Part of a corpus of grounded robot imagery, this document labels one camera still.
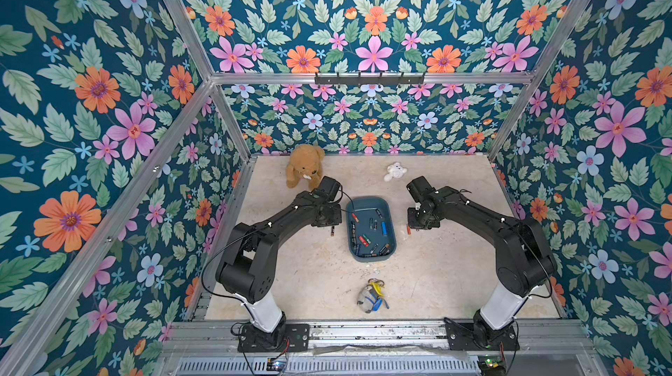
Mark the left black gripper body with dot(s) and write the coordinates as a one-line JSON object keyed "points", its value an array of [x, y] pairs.
{"points": [[332, 216]]}

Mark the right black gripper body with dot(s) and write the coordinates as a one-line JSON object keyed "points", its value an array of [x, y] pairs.
{"points": [[420, 219]]}

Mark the teal plastic storage box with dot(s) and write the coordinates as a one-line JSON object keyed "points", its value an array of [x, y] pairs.
{"points": [[371, 212]]}

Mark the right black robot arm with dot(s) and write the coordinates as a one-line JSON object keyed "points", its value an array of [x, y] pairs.
{"points": [[523, 255]]}

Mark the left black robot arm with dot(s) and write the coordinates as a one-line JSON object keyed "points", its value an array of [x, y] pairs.
{"points": [[248, 265]]}

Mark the brown teddy bear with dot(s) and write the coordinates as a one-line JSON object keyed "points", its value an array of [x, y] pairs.
{"points": [[305, 164]]}

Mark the small white plush bunny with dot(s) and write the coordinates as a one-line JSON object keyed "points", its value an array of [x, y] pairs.
{"points": [[395, 171]]}

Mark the grey plush toy keychain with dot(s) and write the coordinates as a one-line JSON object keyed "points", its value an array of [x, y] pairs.
{"points": [[371, 298]]}

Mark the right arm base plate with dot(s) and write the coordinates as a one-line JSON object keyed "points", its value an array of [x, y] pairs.
{"points": [[478, 336]]}

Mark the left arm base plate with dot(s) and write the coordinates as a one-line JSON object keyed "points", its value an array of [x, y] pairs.
{"points": [[288, 338]]}

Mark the black wall hook rail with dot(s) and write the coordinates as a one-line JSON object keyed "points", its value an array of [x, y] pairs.
{"points": [[358, 79]]}

